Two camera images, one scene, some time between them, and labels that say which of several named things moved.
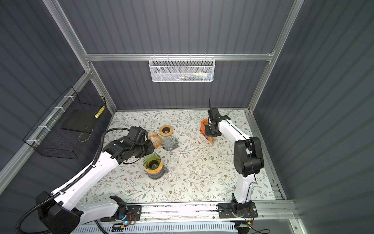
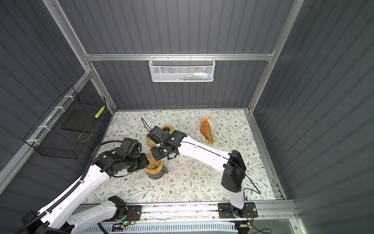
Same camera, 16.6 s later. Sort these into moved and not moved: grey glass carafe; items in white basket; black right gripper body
Moved: black right gripper body
Not moved: grey glass carafe; items in white basket
